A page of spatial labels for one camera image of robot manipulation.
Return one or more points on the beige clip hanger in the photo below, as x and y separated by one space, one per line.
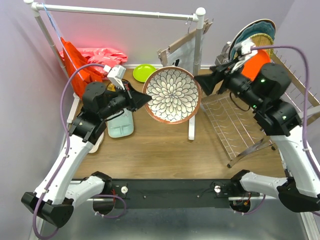
185 40

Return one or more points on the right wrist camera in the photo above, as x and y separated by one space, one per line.
245 51

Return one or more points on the orange plastic plate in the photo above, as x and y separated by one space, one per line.
253 65

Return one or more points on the pink plastic bag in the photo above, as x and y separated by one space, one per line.
105 56

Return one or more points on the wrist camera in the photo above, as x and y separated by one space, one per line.
115 75
245 51

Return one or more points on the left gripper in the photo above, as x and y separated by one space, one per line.
135 99

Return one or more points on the large floral ceramic plate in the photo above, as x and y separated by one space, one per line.
236 35

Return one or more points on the metal dish rack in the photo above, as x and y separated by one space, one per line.
275 116

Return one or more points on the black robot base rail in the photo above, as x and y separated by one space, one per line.
180 193

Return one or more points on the woven bamboo plate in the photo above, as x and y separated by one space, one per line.
262 39

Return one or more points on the lime green plate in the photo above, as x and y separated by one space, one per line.
142 72

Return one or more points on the teal scalloped plate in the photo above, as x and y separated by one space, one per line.
255 30

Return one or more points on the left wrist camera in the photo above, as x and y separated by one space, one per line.
115 75

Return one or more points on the brown rim floral plate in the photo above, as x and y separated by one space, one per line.
175 95

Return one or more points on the white striped plate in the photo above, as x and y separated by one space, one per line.
97 144

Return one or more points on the blue wire hanger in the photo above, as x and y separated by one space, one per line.
57 31

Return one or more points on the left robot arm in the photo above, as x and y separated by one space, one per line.
54 200

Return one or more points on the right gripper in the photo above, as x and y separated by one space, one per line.
208 82

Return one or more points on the dark yellow patterned plate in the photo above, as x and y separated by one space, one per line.
111 87

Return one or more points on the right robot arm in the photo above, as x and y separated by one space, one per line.
300 192

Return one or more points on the white clothes rack frame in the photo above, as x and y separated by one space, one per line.
198 17

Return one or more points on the light blue divided tray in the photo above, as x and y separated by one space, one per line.
121 126

